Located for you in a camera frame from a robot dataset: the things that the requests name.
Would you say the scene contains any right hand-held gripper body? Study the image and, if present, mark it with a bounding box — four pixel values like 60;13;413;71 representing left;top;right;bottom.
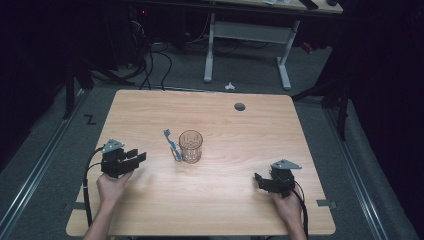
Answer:
267;159;303;199

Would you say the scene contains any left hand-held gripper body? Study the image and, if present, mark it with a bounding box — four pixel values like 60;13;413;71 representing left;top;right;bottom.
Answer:
99;138;134;179

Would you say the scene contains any blue toothbrush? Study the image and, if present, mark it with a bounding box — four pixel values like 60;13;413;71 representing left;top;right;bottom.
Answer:
162;128;183;163

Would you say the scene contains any clear glass mug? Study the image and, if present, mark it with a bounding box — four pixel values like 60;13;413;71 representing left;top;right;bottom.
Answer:
171;129;204;165

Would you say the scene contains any person's left hand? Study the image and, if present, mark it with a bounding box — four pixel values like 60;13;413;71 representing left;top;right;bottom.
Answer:
96;170;135;208

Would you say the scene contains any person's right hand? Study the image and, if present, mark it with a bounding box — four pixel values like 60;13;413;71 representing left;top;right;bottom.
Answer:
270;187;304;225

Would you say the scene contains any grey tape strip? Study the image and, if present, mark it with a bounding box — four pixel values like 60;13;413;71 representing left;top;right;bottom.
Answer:
316;198;338;210
63;201;87;212

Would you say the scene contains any black metal stand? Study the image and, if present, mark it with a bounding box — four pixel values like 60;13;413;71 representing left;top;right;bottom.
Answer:
62;54;136;120
291;74;352;141

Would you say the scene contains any black device on desk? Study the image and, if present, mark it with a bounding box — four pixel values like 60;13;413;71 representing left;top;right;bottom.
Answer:
299;0;320;10

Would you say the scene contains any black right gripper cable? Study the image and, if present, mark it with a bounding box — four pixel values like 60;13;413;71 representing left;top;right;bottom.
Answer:
292;180;310;240

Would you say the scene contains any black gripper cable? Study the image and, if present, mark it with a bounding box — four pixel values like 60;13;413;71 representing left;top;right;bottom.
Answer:
82;145;106;228
292;180;310;240

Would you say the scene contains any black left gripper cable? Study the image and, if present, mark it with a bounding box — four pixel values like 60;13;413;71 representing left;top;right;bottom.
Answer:
82;145;106;228

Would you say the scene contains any metal floor rail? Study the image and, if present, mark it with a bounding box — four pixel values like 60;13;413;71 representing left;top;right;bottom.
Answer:
324;106;390;240
0;89;86;236

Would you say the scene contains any bundle of black floor cables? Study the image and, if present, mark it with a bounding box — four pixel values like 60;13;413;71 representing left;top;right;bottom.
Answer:
128;18;174;92

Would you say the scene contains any wooden desk with white frame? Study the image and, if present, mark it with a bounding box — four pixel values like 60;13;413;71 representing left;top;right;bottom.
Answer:
203;0;344;91

